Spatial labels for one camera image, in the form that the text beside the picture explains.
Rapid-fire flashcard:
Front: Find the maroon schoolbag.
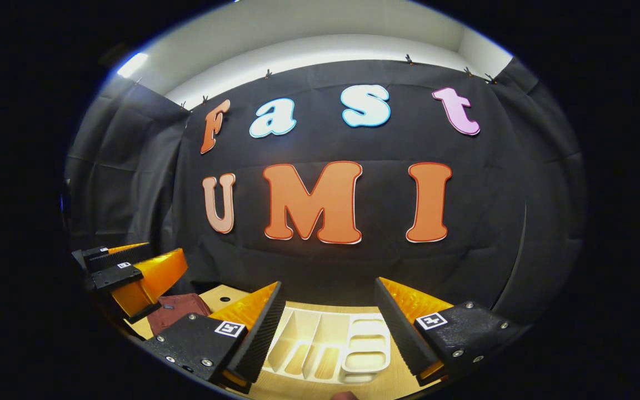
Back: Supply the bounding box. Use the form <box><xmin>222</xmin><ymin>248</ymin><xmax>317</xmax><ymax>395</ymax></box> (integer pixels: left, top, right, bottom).
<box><xmin>147</xmin><ymin>293</ymin><xmax>212</xmax><ymax>337</ymax></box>

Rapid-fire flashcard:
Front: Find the ceiling light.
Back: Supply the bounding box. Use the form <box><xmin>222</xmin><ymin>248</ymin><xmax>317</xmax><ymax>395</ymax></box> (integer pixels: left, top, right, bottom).
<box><xmin>116</xmin><ymin>52</ymin><xmax>149</xmax><ymax>79</ymax></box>

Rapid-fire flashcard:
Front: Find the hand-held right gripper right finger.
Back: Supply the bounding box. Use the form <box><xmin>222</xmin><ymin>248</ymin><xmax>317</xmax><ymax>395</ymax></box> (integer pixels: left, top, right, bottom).
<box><xmin>374</xmin><ymin>277</ymin><xmax>526</xmax><ymax>388</ymax></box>

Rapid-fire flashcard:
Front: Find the white plastic bookshelf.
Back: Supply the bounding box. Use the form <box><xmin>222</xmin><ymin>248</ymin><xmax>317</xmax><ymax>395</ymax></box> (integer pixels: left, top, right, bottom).
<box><xmin>262</xmin><ymin>307</ymin><xmax>393</xmax><ymax>385</ymax></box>

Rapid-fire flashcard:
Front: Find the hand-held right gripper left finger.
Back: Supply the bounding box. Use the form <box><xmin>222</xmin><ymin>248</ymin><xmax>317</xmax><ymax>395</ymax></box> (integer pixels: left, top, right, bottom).
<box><xmin>142</xmin><ymin>281</ymin><xmax>287</xmax><ymax>394</ymax></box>

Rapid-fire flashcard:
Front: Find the row of small backdrop clips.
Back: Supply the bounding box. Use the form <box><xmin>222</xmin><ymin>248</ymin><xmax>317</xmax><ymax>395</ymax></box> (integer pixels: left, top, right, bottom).
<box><xmin>178</xmin><ymin>53</ymin><xmax>498</xmax><ymax>112</ymax></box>

